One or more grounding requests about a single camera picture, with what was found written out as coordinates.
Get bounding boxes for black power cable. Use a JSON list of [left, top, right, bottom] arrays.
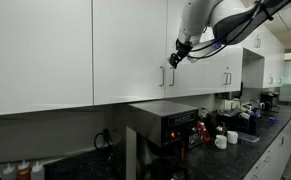
[[93, 128, 114, 158]]

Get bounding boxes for white base cabinet drawers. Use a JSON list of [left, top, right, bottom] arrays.
[[243, 119, 291, 180]]

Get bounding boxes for white far cabinet doors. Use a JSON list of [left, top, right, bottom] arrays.
[[242, 25, 285, 89]]

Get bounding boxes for white squeeze bottle right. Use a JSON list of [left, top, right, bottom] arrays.
[[31, 162, 45, 180]]

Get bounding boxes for white mug with handle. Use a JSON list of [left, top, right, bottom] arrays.
[[214, 135, 227, 150]]

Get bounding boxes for black condiment organizer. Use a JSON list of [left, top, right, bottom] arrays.
[[216, 107, 258, 134]]

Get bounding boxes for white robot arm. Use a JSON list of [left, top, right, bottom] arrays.
[[169, 0, 291, 69]]

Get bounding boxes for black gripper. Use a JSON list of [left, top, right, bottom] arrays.
[[169, 40, 192, 69]]

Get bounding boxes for white middle cabinet door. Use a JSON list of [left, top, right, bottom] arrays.
[[93, 0, 168, 105]]

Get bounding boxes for white left cabinet door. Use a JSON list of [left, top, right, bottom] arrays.
[[0, 0, 93, 115]]

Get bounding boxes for red sauce squeeze bottle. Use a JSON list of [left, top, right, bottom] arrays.
[[16, 160, 31, 180]]

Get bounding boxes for white mug near lid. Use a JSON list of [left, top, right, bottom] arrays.
[[227, 131, 238, 144]]

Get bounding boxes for clear plastic container lid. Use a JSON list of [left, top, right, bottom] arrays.
[[237, 132, 260, 143]]

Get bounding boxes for white cabinet door with handle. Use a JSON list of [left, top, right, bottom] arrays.
[[165, 0, 243, 98]]

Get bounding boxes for white squeeze bottle left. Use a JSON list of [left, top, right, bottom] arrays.
[[1, 163, 16, 180]]

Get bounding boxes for white squeeze bottle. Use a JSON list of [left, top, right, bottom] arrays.
[[1, 163, 16, 180], [31, 162, 45, 180]]

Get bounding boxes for black coffee machine far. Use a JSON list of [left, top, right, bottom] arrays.
[[260, 91, 279, 111]]

